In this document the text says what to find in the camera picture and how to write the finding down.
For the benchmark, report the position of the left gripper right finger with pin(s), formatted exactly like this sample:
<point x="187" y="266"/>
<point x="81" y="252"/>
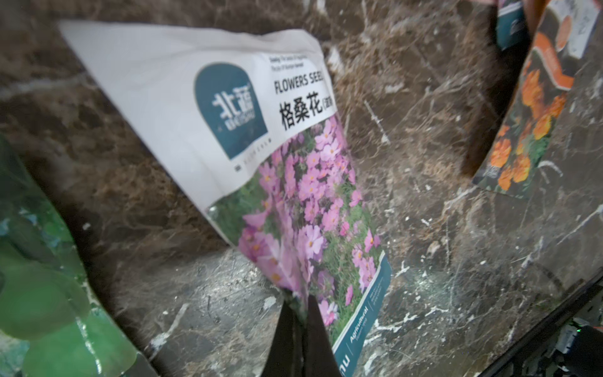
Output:
<point x="320" y="348"/>

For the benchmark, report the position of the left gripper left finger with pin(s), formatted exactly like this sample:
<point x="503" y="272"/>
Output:
<point x="285" y="357"/>

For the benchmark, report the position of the pink cosmos flower seed packet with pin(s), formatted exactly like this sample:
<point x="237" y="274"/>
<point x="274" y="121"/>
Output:
<point x="248" y="127"/>

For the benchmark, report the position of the orange marigold seed packet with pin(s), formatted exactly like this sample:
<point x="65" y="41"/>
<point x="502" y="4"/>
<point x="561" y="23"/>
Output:
<point x="548" y="73"/>

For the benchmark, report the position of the black base frame front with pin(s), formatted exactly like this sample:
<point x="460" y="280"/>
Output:
<point x="568" y="342"/>

